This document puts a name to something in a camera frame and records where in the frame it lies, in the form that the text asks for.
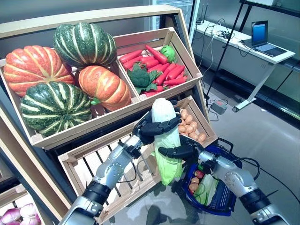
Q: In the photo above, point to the light green vegetable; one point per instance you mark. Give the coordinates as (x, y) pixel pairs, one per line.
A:
(168, 53)

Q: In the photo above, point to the open grey laptop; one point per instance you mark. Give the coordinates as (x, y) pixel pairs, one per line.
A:
(259, 32)

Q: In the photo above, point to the green striped pumpkin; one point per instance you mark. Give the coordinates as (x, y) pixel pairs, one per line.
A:
(82, 44)
(54, 107)

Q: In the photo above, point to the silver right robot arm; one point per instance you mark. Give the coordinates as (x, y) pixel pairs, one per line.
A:
(234, 175)

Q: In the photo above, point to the black tripod pole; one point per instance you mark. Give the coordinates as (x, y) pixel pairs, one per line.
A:
(220, 58)

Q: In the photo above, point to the wooden display stand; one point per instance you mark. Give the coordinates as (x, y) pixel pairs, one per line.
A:
(93, 17)

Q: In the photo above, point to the white desk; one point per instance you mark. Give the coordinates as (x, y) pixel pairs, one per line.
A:
(289, 55)

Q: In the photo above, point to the black router with antennas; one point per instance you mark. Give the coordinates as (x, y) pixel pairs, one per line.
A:
(199, 21)

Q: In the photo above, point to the wooden slatted crate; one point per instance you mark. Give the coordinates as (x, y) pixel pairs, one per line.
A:
(93, 145)
(178, 87)
(204, 119)
(14, 191)

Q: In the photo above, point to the dark green broccoli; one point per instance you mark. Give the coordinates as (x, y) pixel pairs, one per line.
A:
(139, 77)

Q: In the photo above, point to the red-orange carrot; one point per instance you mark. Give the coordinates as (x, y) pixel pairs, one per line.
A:
(130, 56)
(156, 54)
(175, 81)
(131, 62)
(175, 72)

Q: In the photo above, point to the blue plastic shopping basket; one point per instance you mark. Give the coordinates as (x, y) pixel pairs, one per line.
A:
(218, 210)

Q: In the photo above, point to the red apple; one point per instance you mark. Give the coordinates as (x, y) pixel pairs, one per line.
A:
(199, 174)

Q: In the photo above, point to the tan potato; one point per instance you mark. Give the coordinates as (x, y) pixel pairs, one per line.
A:
(189, 119)
(182, 129)
(193, 187)
(194, 126)
(202, 137)
(195, 180)
(189, 129)
(184, 114)
(182, 122)
(193, 136)

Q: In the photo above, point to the large orange ribbed pumpkin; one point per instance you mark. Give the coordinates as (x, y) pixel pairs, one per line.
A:
(32, 68)

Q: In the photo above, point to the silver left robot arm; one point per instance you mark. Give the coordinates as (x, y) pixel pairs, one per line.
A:
(110, 168)

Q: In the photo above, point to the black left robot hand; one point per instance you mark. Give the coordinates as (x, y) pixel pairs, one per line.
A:
(145, 131)

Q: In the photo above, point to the grey power box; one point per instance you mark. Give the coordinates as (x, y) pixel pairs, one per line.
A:
(219, 107)

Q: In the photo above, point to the small orange ribbed pumpkin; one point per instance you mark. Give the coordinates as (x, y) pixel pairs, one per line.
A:
(103, 86)

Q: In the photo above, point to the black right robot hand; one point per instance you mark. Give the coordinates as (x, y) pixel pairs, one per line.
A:
(187, 152)

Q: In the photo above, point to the black shelf frame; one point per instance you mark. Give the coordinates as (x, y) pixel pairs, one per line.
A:
(281, 10)

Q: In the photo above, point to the green bell pepper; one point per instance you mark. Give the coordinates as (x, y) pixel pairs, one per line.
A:
(200, 167)

